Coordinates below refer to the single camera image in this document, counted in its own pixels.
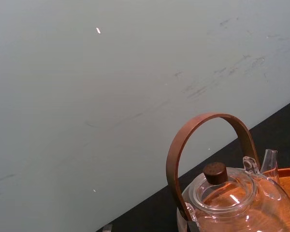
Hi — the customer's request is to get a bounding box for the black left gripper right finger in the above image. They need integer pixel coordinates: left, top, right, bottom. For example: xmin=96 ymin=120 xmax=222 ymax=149
xmin=187 ymin=220 xmax=199 ymax=232

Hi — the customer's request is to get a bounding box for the glass lid with wooden knob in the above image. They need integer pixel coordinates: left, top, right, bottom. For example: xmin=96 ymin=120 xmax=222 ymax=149
xmin=190 ymin=162 xmax=257 ymax=215

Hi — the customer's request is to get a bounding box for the glass teapot with wooden handle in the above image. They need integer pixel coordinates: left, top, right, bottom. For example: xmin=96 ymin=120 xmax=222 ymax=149
xmin=166 ymin=111 xmax=290 ymax=232

